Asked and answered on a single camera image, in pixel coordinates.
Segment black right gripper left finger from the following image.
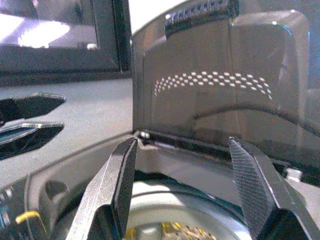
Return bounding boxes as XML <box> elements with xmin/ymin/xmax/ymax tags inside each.
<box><xmin>66</xmin><ymin>137</ymin><xmax>138</xmax><ymax>240</ymax></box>

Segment steel washer drum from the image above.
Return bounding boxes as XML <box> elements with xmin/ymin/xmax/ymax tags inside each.
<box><xmin>124</xmin><ymin>184</ymin><xmax>253</xmax><ymax>240</ymax></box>

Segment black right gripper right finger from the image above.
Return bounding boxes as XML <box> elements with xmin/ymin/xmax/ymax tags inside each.
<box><xmin>228</xmin><ymin>136</ymin><xmax>320</xmax><ymax>240</ymax></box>

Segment smoked translucent washer lid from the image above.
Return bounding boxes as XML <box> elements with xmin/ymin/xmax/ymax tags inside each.
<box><xmin>131</xmin><ymin>0</ymin><xmax>320</xmax><ymax>176</ymax></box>

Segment grey top-loading washing machine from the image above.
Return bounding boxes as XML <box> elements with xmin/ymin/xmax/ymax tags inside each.
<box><xmin>0</xmin><ymin>77</ymin><xmax>320</xmax><ymax>240</ymax></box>

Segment yellow garment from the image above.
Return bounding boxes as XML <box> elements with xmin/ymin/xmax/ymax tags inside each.
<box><xmin>126</xmin><ymin>221</ymin><xmax>213</xmax><ymax>240</ymax></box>

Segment dark framed window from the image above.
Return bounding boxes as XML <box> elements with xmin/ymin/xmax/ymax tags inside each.
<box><xmin>0</xmin><ymin>0</ymin><xmax>133</xmax><ymax>76</ymax></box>

